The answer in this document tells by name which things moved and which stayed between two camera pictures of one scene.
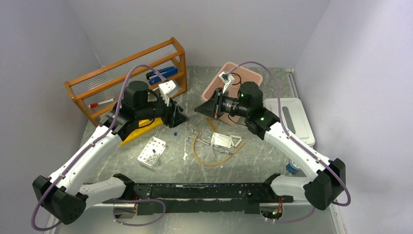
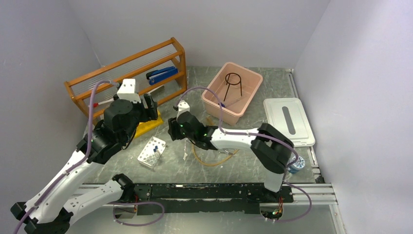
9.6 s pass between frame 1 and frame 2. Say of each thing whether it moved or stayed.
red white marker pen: stayed
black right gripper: moved
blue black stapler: stayed
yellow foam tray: stayed
